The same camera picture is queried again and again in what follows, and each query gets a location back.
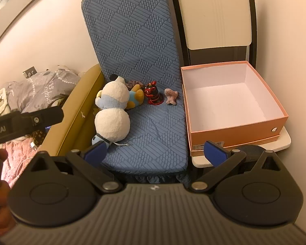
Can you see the pink fluffy blanket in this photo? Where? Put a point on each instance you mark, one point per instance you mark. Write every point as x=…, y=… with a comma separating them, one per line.
x=15, y=155

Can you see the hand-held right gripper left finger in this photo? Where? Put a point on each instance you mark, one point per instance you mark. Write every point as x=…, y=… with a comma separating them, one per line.
x=95, y=151

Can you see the framed wall picture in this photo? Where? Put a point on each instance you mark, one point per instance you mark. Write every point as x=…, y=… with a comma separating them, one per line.
x=5, y=5

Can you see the red black toy figurine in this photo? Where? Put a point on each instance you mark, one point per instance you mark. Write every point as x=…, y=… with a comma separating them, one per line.
x=154, y=94

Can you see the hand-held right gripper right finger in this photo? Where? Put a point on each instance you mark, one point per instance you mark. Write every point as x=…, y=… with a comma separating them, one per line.
x=214, y=155

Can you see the person's left hand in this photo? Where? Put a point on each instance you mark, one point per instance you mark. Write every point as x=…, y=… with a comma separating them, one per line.
x=2, y=209

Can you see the blue textured seat cushion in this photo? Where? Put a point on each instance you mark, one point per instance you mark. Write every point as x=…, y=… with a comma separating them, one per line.
x=137, y=43

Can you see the white blue penguin plush toy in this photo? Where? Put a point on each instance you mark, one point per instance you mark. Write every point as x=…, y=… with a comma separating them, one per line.
x=112, y=122

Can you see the dark patterned cloth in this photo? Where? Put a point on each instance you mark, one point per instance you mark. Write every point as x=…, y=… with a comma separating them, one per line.
x=38, y=136

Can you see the grey printed blanket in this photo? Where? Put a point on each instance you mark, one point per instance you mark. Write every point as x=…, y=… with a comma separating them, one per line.
x=46, y=86

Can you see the brown bear plush toy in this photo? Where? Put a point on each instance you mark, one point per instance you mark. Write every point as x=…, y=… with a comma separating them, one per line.
x=136, y=97

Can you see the orange pink cardboard box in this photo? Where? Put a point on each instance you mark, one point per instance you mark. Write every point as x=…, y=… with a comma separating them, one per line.
x=232, y=132

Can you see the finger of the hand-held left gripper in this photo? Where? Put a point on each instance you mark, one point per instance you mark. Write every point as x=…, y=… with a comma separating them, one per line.
x=40, y=118

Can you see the wall socket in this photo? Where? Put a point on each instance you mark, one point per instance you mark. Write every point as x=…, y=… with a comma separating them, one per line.
x=29, y=72

